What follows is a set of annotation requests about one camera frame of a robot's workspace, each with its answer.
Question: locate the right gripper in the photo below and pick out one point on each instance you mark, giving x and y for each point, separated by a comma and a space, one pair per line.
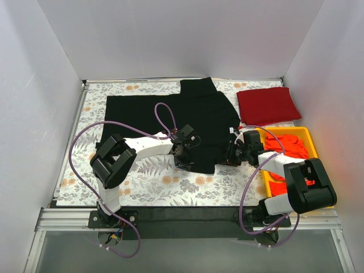
231, 155

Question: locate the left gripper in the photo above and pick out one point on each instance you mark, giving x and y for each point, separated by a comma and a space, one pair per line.
182, 162

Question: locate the black t-shirt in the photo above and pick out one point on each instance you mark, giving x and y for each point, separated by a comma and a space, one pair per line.
199, 104

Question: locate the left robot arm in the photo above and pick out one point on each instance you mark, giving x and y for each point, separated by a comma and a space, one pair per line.
114, 159

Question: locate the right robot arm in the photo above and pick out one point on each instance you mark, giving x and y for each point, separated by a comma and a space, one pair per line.
307, 182

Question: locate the orange t-shirt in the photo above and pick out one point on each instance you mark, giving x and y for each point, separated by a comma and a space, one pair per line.
295, 147

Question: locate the folded red t-shirt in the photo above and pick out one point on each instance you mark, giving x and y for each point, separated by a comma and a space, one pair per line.
267, 106

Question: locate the floral table mat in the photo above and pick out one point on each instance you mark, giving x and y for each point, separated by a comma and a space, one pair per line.
155, 181

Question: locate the yellow plastic bin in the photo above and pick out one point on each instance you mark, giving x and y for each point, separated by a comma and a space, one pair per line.
302, 132

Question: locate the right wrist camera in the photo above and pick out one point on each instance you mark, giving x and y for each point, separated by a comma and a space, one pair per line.
239, 138

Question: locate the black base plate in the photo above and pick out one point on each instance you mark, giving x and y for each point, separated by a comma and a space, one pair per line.
181, 222

